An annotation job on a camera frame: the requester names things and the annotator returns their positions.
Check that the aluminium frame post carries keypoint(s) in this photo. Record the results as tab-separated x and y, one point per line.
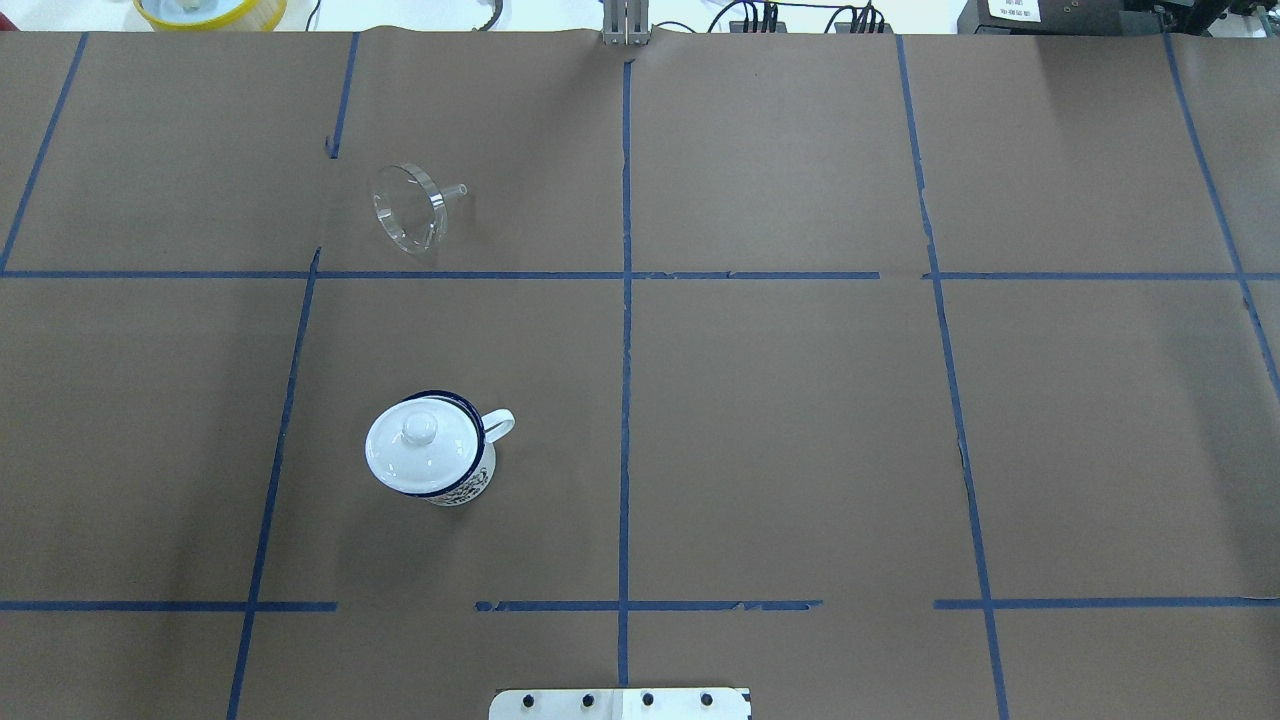
626	22

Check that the white enamel cup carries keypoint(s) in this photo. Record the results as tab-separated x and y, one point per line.
496	425

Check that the yellow tape roll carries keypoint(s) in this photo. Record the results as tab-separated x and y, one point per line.
212	16

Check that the white cup lid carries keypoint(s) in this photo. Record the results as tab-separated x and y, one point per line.
426	446

